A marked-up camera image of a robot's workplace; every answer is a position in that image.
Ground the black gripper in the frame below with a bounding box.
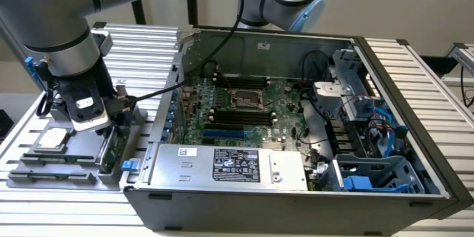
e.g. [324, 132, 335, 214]
[50, 60, 133, 137]

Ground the black expansion slot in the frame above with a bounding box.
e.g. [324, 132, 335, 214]
[201, 124, 245, 132]

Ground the blue expansion slot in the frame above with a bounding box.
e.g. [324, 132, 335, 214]
[201, 129, 248, 141]

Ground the silver CPU chip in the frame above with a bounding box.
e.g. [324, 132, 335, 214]
[37, 128, 70, 149]

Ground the green graphics card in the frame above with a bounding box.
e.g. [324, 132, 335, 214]
[96, 125, 130, 174]

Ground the blue case latch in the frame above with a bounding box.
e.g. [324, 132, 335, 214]
[120, 158, 140, 172]

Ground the grey parts rack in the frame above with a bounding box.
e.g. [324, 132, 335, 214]
[5, 103, 149, 192]

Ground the CPU socket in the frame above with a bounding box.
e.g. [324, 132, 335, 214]
[228, 88, 269, 113]

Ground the silver power supply unit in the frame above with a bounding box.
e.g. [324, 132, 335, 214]
[146, 144, 309, 192]

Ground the green motherboard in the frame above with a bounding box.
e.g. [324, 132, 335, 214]
[176, 77, 309, 165]

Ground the silver chipset heat sink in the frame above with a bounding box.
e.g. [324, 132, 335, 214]
[261, 140, 297, 151]

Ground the silver disk bay cage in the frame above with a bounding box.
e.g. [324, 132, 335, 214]
[309, 48, 384, 123]

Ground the black open PC case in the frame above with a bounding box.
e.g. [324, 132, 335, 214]
[122, 24, 470, 233]

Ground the aluminium side table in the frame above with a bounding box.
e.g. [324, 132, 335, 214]
[439, 42, 474, 85]

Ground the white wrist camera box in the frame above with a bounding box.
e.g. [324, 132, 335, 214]
[70, 88, 112, 133]

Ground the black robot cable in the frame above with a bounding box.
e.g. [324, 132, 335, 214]
[128, 0, 248, 104]

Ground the blue wrist cable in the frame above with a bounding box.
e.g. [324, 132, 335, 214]
[24, 57, 41, 93]

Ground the blue plastic drive bracket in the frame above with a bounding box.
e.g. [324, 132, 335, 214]
[341, 175, 371, 192]

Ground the blue SATA wire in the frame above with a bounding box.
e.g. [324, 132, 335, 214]
[368, 105, 408, 154]

